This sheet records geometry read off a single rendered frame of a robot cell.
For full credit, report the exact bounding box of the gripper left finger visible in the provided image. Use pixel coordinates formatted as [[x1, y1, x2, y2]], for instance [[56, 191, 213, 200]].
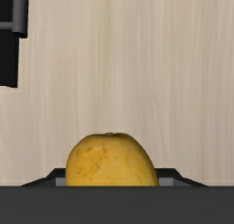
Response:
[[21, 167, 67, 187]]

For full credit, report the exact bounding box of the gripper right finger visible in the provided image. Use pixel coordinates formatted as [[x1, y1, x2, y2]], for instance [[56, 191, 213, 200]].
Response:
[[154, 167, 208, 187]]

